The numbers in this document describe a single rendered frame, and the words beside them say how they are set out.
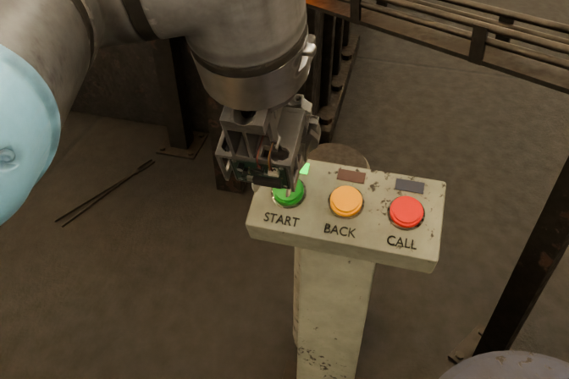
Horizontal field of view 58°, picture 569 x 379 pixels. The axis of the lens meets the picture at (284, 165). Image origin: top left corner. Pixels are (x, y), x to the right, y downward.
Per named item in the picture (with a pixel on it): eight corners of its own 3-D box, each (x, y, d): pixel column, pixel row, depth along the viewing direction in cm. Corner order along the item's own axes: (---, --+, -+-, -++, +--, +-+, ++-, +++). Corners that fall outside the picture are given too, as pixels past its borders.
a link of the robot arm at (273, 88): (208, -17, 41) (327, -6, 39) (220, 26, 45) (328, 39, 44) (171, 69, 37) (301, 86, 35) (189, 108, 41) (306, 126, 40)
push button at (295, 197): (278, 178, 68) (276, 172, 67) (306, 184, 68) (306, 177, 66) (270, 205, 67) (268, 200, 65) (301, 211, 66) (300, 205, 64)
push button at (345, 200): (333, 188, 67) (333, 182, 66) (363, 194, 66) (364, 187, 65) (327, 216, 65) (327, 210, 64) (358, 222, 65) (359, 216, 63)
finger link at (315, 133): (277, 160, 57) (267, 115, 50) (281, 146, 58) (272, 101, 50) (318, 166, 56) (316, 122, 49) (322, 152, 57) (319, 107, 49)
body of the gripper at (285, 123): (223, 183, 51) (194, 114, 41) (245, 112, 55) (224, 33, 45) (298, 195, 50) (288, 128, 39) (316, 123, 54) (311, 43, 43)
